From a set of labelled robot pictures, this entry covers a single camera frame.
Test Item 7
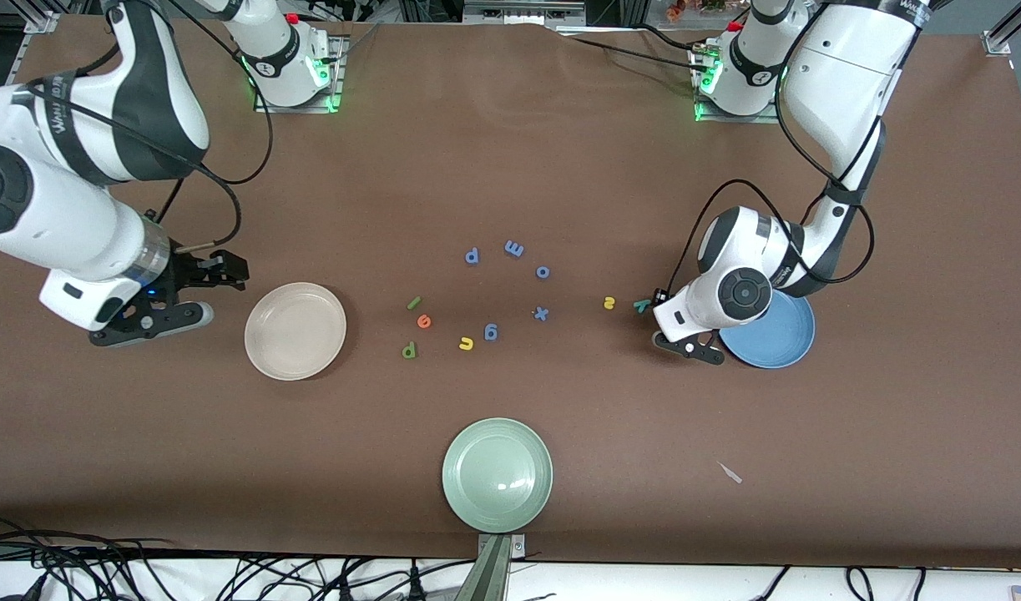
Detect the blue plate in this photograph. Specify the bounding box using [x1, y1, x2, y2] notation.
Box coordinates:
[717, 288, 816, 370]

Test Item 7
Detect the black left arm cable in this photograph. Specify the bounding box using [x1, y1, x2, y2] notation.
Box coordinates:
[660, 50, 887, 301]

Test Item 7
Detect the pale green plate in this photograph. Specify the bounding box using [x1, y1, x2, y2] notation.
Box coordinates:
[442, 417, 554, 533]

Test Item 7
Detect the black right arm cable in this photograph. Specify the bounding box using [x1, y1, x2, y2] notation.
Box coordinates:
[26, 50, 275, 255]

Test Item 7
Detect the aluminium frame rail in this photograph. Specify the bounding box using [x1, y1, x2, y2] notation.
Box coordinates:
[982, 0, 1021, 59]
[8, 0, 62, 84]

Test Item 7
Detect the grey metal frame piece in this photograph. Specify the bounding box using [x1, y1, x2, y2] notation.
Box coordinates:
[462, 0, 588, 28]

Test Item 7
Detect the orange plastic object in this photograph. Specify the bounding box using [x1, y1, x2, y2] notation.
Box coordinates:
[665, 0, 730, 21]

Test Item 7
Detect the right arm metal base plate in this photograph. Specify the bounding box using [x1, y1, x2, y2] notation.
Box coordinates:
[254, 33, 345, 114]

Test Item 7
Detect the black cable on table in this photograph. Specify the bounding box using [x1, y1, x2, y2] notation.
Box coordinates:
[560, 29, 711, 72]

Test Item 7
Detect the black cable tangle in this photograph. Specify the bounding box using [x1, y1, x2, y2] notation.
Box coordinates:
[0, 516, 469, 601]

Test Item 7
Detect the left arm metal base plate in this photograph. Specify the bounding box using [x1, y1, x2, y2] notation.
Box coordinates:
[692, 42, 783, 125]

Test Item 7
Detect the beige brown plate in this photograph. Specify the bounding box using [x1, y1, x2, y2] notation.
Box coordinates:
[244, 282, 347, 381]

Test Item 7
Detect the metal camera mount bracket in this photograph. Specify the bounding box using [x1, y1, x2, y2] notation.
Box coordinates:
[456, 533, 528, 601]

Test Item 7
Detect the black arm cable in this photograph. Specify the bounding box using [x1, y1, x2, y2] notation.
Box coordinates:
[660, 50, 887, 301]
[26, 50, 275, 255]

